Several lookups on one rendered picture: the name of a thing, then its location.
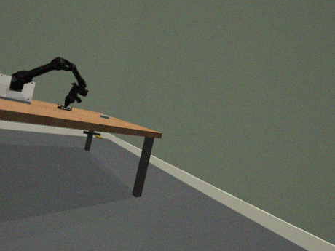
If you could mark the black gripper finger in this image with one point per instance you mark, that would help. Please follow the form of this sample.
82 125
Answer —
67 103

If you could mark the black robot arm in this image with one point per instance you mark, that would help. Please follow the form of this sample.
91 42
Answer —
23 77

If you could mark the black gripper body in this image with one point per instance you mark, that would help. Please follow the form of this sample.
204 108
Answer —
71 96

